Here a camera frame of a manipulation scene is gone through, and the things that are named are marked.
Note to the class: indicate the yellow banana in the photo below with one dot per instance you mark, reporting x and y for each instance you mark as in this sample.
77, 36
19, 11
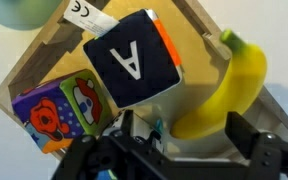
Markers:
230, 96

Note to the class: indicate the white red green cube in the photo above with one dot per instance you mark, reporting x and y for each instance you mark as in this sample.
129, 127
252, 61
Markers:
134, 63

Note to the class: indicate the green bowl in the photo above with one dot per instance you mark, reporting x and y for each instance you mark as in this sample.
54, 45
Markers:
17, 13

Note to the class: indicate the wooden tray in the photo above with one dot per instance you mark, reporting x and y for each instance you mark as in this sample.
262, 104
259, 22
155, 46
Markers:
197, 50

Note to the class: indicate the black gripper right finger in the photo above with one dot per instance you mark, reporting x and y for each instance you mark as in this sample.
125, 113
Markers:
247, 133

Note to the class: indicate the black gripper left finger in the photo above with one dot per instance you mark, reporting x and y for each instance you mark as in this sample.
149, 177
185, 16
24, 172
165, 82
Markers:
126, 121

